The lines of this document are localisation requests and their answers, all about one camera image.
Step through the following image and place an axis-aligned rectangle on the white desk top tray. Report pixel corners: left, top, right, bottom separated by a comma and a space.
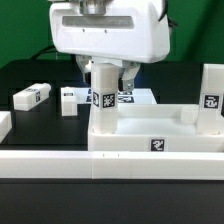
88, 104, 224, 153

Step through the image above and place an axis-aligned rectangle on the white marker base bracket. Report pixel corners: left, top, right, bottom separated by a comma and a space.
75, 88, 156, 104

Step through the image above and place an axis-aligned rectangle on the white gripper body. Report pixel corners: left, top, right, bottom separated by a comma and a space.
49, 0, 170, 63

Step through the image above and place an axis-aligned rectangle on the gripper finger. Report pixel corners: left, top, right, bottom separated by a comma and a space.
121, 61, 140, 92
76, 55, 92, 84

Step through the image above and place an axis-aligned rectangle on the white front fence bar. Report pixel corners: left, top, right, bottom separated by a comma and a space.
0, 150, 224, 180

